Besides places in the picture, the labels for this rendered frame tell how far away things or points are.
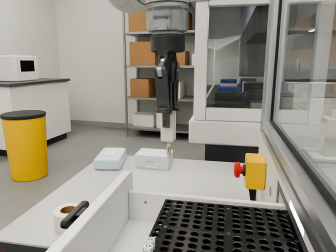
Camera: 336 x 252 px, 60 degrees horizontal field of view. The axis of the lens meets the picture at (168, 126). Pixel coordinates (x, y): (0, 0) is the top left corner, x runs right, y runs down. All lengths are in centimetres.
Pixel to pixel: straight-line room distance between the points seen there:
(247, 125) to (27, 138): 228
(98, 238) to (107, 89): 476
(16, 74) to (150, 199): 361
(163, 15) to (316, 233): 46
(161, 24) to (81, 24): 481
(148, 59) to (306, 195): 408
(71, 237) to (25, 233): 38
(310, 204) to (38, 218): 65
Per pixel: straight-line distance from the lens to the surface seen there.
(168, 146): 68
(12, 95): 382
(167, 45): 62
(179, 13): 62
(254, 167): 73
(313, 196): 38
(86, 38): 535
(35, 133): 306
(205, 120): 122
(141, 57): 442
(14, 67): 408
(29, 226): 80
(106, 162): 107
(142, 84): 443
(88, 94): 538
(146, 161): 107
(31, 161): 312
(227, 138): 122
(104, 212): 49
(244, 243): 44
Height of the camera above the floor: 114
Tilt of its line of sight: 12 degrees down
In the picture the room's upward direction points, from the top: straight up
